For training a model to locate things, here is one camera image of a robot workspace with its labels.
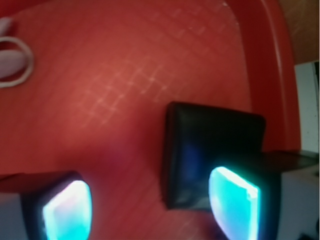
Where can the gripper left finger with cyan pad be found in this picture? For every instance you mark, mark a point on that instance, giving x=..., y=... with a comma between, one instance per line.
x=45, y=206

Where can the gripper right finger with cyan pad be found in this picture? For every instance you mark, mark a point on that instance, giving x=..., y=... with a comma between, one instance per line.
x=266, y=196

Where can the black box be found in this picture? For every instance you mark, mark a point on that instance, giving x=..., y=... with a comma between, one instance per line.
x=195, y=136

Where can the red plastic tray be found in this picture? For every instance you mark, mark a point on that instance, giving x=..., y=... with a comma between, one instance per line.
x=105, y=71

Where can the pink plush bunny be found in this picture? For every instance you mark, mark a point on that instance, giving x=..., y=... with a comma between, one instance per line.
x=12, y=60

